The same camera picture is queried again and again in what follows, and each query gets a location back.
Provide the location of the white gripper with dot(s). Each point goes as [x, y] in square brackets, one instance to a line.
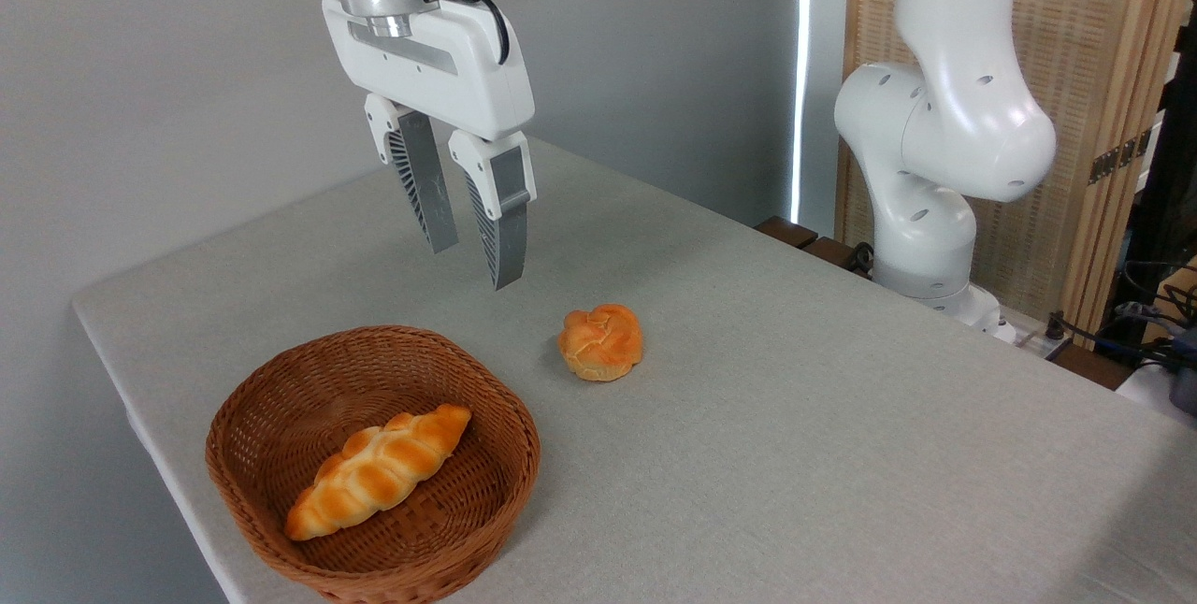
[439, 71]

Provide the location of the round knotted bread roll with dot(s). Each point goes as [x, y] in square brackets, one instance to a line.
[600, 342]

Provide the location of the long braided bread loaf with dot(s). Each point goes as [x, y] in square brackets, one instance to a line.
[374, 473]

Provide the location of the brown wicker basket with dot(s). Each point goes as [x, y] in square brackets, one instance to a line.
[468, 510]

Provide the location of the dark brown wooden slat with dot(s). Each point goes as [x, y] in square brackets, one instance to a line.
[1089, 366]
[834, 253]
[785, 230]

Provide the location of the grey linen tablecloth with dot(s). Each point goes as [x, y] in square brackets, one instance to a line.
[795, 445]

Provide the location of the black screen hinge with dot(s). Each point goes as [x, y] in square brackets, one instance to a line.
[1119, 157]

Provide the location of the black metal stand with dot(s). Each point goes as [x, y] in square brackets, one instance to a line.
[1169, 174]

